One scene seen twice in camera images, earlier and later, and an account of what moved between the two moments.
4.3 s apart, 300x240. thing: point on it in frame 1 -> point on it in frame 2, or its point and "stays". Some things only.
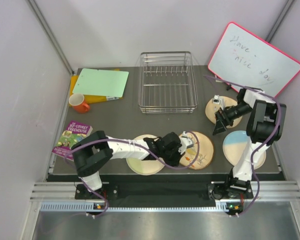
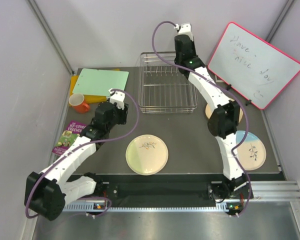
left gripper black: x=174 y=162 -> x=123 y=113
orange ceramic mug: x=76 y=101 stays
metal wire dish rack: x=166 y=83 stays
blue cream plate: x=234 y=147 stays
